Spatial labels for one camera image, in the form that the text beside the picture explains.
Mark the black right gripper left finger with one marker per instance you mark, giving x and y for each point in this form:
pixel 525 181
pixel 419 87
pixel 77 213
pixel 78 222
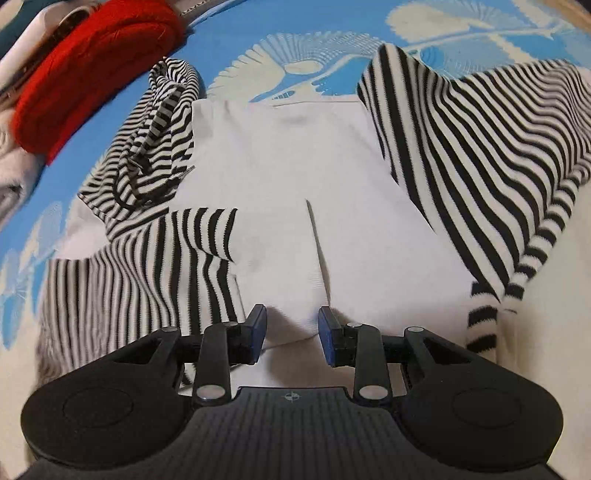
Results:
pixel 222 346

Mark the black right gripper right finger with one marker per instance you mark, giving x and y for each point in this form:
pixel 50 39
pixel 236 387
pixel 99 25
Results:
pixel 359 346

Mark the black white striped hooded garment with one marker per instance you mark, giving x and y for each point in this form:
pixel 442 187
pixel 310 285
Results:
pixel 417 200

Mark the folded white towel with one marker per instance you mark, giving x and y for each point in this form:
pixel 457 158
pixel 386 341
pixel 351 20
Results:
pixel 19 171

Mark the blue white patterned bed cover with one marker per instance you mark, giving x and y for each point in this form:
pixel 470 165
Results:
pixel 258 51

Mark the red knitted garment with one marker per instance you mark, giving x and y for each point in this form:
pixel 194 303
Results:
pixel 102 55

